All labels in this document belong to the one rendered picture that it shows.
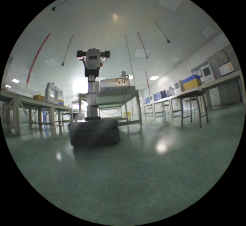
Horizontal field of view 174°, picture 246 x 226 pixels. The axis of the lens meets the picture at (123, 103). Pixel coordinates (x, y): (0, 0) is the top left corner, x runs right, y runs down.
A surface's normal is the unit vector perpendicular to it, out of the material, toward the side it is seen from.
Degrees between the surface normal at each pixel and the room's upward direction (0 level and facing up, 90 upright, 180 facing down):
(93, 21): 180
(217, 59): 90
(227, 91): 90
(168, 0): 180
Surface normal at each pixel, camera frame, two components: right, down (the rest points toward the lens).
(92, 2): 0.10, 0.99
